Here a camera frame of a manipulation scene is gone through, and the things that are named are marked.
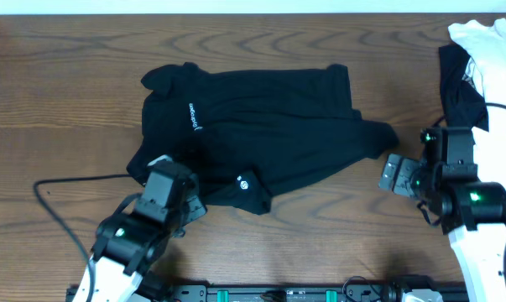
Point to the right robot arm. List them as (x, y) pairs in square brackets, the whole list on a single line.
[(448, 190)]

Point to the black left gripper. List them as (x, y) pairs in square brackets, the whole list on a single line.
[(195, 205)]

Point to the white garment pile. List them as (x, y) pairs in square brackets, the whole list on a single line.
[(486, 46)]

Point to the black garment in pile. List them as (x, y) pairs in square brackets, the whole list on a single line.
[(462, 105)]

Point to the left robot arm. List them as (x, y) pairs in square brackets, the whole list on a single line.
[(136, 235)]

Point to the black logo t-shirt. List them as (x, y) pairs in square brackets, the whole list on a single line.
[(251, 135)]

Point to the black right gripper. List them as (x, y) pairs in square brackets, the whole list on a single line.
[(401, 183)]

